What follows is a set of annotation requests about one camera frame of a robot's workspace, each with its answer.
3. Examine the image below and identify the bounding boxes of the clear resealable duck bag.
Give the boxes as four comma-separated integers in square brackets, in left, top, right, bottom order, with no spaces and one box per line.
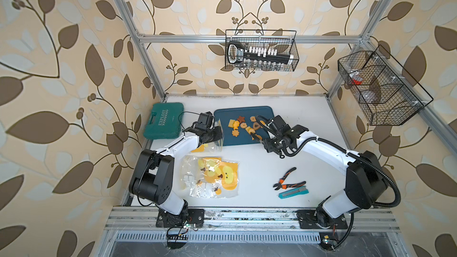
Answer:
[192,126,224,153]

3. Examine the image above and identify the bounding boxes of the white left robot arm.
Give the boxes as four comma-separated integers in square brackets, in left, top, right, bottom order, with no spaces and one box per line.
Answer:
[128,112,223,216]

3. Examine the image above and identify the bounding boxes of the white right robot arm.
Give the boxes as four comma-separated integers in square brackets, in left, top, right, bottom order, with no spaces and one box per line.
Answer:
[256,115,401,228]

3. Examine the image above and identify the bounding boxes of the dark blue tray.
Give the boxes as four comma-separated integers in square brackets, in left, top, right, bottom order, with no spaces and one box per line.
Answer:
[214,106,274,146]

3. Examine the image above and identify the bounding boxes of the green plastic tool case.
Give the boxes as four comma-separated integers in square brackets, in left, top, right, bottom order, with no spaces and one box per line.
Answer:
[144,102,184,140]

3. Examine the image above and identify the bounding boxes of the orange black pliers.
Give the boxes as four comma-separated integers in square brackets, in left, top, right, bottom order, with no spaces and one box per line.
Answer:
[273,167,307,190]

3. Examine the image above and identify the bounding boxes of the stack of duck bags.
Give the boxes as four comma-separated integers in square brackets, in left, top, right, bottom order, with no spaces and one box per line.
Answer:
[180,155,239,199]

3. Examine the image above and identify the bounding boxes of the teal utility knife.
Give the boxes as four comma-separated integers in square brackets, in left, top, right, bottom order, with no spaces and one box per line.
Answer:
[278,186,309,199]

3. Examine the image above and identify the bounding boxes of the black socket set holder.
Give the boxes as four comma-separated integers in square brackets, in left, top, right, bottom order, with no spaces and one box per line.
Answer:
[226,41,296,65]

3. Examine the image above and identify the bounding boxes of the red item in basket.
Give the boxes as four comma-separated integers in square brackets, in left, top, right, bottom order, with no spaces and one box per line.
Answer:
[350,74,364,85]

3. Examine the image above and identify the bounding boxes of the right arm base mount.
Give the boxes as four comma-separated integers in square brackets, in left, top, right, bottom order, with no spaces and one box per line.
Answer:
[296,205,355,252]

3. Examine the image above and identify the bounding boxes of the black wire basket back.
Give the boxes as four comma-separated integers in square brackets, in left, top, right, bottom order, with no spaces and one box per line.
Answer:
[225,29,299,72]

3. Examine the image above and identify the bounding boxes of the black wire basket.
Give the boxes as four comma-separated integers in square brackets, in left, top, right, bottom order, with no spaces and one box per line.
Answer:
[338,45,433,126]
[225,29,299,72]

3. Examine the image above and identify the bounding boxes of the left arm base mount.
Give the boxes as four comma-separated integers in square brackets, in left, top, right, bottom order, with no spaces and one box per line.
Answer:
[156,202,205,250]

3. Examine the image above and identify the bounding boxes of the black wire basket right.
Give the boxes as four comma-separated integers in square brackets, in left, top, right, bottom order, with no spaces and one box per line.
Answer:
[338,45,433,126]

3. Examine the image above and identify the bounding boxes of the black corrugated cable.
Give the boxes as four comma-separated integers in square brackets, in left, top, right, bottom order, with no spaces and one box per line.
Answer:
[281,137,402,208]

